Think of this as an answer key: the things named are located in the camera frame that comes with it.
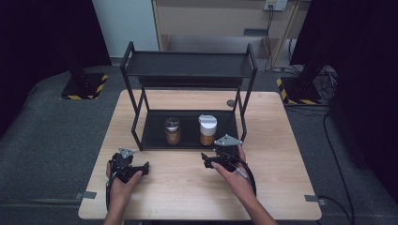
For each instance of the grey table bracket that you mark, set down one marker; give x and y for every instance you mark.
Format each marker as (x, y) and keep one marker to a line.
(85, 195)
(314, 199)

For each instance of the person's right hand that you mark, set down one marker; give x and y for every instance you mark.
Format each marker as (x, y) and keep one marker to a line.
(236, 182)

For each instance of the grey round table grommet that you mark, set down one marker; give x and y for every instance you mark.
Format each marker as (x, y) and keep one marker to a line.
(231, 103)

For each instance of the person's left hand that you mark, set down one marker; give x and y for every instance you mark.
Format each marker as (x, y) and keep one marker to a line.
(122, 190)

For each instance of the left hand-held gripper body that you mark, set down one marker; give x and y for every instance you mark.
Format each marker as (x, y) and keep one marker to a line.
(122, 164)

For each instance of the light wooden cabinet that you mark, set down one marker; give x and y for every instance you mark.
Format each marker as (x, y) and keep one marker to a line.
(219, 25)

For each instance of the black stand base striped edge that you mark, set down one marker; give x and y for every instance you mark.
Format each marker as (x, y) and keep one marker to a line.
(300, 90)
(83, 87)

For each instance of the brown jar with white lid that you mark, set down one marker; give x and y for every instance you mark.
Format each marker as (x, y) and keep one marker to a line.
(207, 129)

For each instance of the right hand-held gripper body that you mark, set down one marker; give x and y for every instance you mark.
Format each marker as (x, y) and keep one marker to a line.
(226, 153)

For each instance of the black two-tier metal rack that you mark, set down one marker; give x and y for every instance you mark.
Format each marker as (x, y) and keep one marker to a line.
(187, 64)

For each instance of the brown jar with clear lid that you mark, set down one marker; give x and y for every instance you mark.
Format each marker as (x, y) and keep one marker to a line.
(172, 131)

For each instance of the white wall socket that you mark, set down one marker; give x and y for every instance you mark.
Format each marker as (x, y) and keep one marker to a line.
(275, 4)

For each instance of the dark curtain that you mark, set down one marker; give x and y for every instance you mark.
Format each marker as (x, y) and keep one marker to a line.
(366, 78)
(40, 37)

